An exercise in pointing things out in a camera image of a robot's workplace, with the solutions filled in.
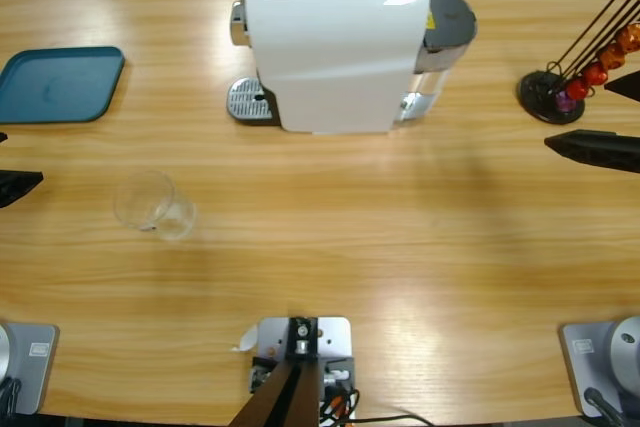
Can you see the copper brown coffee capsule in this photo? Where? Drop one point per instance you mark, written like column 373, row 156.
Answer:
column 629, row 37

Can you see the clear drinking glass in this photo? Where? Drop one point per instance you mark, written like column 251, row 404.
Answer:
column 150, row 202

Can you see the white capsule coffee machine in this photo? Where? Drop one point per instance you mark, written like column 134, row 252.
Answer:
column 330, row 57

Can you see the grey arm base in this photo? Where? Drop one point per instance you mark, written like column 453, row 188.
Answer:
column 625, row 347
column 35, row 372

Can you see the red coffee capsule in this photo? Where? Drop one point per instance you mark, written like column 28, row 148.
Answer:
column 595, row 73
column 576, row 90

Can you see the orange coffee capsule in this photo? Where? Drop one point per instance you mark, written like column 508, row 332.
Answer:
column 612, row 55

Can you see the purple coffee capsule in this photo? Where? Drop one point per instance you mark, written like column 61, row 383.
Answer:
column 566, row 103

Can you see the teal plastic tray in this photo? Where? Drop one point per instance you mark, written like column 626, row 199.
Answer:
column 55, row 84

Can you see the black capsule holder with rods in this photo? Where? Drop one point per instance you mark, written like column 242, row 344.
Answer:
column 542, row 97

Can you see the white paper tag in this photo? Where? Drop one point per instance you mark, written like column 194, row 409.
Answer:
column 247, row 339

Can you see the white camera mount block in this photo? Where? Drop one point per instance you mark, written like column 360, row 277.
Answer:
column 332, row 332

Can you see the dark camera post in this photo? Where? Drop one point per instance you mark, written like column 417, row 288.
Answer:
column 285, row 397

